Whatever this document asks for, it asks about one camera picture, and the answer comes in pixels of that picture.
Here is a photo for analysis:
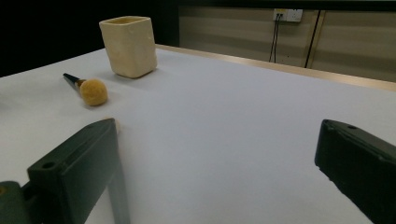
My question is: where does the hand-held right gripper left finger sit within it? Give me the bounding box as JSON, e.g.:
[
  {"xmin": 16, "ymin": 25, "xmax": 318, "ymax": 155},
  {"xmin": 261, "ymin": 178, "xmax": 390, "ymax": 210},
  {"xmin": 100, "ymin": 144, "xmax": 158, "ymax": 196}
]
[{"xmin": 27, "ymin": 118, "xmax": 131, "ymax": 224}]

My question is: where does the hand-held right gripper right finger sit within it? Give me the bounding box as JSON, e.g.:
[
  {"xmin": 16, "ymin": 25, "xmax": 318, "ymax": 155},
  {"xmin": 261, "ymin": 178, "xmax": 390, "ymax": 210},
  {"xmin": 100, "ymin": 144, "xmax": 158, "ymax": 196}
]
[{"xmin": 314, "ymin": 119, "xmax": 396, "ymax": 224}]

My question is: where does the makeup brush tan round head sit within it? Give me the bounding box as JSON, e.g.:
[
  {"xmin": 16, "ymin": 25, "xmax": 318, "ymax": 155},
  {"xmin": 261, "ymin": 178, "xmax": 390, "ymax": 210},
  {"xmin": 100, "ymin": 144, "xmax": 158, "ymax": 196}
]
[{"xmin": 63, "ymin": 72, "xmax": 109, "ymax": 107}]

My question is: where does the cream square ceramic cup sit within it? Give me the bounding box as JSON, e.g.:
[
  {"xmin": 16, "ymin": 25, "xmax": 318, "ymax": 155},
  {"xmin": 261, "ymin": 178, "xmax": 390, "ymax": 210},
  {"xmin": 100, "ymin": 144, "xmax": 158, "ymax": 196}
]
[{"xmin": 98, "ymin": 15, "xmax": 159, "ymax": 79}]

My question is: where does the thick black cable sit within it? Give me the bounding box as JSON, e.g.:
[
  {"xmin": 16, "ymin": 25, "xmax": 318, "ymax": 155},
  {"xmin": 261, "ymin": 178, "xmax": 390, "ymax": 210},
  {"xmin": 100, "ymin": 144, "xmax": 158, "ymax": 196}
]
[{"xmin": 304, "ymin": 10, "xmax": 322, "ymax": 69}]

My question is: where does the thin black cable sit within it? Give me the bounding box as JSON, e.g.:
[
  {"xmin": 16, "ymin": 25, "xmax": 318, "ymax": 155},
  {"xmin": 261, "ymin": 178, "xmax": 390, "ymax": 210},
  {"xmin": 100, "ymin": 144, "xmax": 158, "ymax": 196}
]
[{"xmin": 268, "ymin": 14, "xmax": 279, "ymax": 63}]

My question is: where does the white wall socket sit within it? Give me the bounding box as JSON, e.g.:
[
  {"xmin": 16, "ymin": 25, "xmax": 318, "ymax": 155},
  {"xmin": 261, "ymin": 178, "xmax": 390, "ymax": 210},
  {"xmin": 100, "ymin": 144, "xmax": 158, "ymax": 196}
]
[{"xmin": 273, "ymin": 8, "xmax": 304, "ymax": 23}]

